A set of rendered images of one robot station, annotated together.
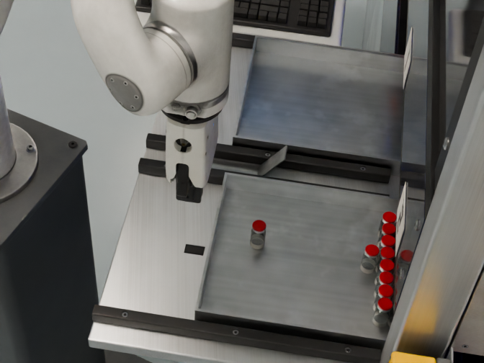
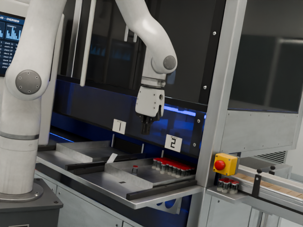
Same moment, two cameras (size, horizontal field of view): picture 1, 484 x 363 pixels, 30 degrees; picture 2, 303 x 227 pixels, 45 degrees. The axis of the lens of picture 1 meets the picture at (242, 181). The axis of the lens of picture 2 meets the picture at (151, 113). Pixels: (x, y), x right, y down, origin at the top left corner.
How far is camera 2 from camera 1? 1.31 m
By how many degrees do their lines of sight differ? 63
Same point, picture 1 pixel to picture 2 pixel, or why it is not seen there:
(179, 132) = (160, 91)
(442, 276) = (221, 120)
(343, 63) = (84, 147)
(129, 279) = (119, 191)
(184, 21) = not seen: hidden behind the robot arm
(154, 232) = (105, 183)
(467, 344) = (222, 149)
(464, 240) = (224, 104)
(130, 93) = (172, 61)
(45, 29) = not seen: outside the picture
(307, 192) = (127, 164)
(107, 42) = (167, 44)
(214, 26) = not seen: hidden behind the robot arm
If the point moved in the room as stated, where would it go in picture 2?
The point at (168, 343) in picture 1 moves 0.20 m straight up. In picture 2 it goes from (153, 197) to (163, 141)
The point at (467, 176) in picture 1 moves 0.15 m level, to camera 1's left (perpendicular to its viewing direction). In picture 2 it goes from (227, 79) to (209, 76)
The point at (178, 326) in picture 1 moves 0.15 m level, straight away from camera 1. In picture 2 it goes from (153, 189) to (119, 178)
